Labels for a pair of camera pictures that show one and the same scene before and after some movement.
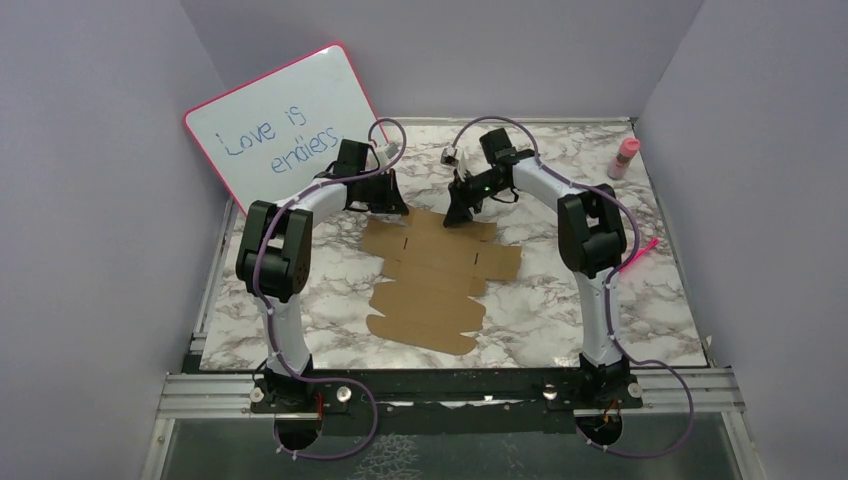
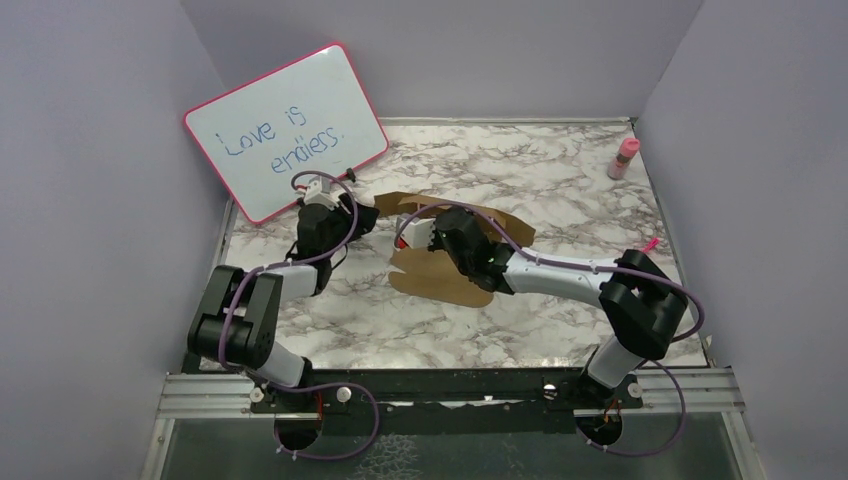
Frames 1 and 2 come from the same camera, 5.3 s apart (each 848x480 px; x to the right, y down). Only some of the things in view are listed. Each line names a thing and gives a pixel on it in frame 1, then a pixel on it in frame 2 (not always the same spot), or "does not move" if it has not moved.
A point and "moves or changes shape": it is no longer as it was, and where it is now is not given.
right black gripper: (461, 201) to (436, 243)
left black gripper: (391, 201) to (365, 221)
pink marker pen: (651, 245) does not move
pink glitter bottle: (627, 151) does not move
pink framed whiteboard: (284, 127) does not move
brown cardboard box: (435, 268) moves or changes shape
